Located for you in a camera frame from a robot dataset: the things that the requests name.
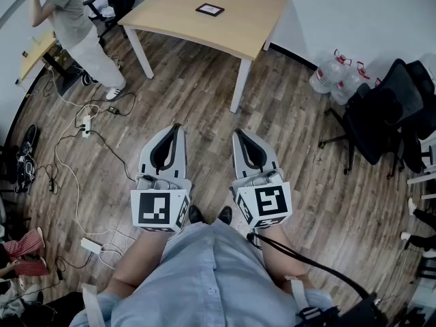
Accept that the white power strip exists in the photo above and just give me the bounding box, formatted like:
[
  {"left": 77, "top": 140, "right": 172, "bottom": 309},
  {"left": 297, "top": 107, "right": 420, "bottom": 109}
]
[{"left": 81, "top": 114, "right": 93, "bottom": 139}]

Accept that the person's left forearm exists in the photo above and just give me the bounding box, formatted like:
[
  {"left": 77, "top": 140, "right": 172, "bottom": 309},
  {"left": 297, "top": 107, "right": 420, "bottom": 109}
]
[{"left": 105, "top": 230, "right": 171, "bottom": 298}]

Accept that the thin black floor cable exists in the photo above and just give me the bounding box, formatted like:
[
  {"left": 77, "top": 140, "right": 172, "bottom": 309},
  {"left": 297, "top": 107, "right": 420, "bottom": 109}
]
[{"left": 53, "top": 92, "right": 138, "bottom": 183}]

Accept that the person's right forearm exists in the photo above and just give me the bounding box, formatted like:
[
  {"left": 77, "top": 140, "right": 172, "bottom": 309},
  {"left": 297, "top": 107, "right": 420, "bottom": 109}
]
[{"left": 251, "top": 228, "right": 314, "bottom": 291}]

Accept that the black picture frame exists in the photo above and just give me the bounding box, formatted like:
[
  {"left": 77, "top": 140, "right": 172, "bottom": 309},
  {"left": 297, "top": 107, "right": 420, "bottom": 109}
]
[{"left": 195, "top": 3, "right": 225, "bottom": 17}]

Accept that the round light wooden table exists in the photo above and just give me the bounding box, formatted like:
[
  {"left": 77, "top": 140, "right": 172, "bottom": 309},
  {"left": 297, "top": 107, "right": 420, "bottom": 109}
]
[{"left": 117, "top": 0, "right": 292, "bottom": 114}]

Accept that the black mesh office chair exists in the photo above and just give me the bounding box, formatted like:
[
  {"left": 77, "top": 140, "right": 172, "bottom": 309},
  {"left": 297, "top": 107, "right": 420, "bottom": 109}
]
[
  {"left": 405, "top": 59, "right": 436, "bottom": 174},
  {"left": 318, "top": 59, "right": 425, "bottom": 181}
]

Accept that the white arm strap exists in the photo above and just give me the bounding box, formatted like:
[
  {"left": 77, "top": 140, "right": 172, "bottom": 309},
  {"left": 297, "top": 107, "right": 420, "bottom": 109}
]
[
  {"left": 285, "top": 275, "right": 311, "bottom": 312},
  {"left": 81, "top": 283, "right": 104, "bottom": 327}
]

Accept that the black pack with buckle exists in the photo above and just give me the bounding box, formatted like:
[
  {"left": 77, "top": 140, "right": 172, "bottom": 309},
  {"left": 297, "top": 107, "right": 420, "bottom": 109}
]
[{"left": 295, "top": 293, "right": 389, "bottom": 327}]

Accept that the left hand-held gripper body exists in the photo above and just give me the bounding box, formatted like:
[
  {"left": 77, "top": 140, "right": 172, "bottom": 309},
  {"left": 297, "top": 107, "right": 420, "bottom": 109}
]
[{"left": 130, "top": 174, "right": 193, "bottom": 234}]

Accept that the red striped cloth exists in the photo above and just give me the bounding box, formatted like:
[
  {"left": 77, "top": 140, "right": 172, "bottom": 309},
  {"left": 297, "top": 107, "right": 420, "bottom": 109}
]
[{"left": 2, "top": 228, "right": 49, "bottom": 277}]

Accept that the black bag with cables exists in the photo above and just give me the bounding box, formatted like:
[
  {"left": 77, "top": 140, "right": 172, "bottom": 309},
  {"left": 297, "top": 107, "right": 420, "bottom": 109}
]
[{"left": 13, "top": 123, "right": 39, "bottom": 194}]

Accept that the white floor cable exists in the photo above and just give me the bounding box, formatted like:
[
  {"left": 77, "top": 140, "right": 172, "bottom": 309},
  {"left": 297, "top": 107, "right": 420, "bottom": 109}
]
[{"left": 50, "top": 68, "right": 137, "bottom": 270}]

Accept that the white power adapter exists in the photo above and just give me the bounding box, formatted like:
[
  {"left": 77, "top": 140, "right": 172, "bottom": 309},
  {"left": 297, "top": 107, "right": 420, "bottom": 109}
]
[{"left": 80, "top": 237, "right": 104, "bottom": 255}]

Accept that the thick black gripper cable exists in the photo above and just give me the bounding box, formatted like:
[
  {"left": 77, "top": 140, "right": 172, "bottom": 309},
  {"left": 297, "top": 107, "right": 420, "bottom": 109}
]
[{"left": 247, "top": 232, "right": 375, "bottom": 306}]

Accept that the pale wooden side table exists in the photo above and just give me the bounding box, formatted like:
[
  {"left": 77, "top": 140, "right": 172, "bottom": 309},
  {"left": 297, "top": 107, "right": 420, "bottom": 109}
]
[{"left": 19, "top": 29, "right": 81, "bottom": 95}]

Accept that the person's light blue shirt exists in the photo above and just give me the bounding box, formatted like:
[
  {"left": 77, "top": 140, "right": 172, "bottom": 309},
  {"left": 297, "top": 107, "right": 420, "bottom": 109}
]
[{"left": 69, "top": 221, "right": 333, "bottom": 327}]

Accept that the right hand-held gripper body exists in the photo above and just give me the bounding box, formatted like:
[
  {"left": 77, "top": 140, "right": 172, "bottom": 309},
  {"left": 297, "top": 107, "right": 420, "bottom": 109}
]
[{"left": 230, "top": 170, "right": 293, "bottom": 230}]

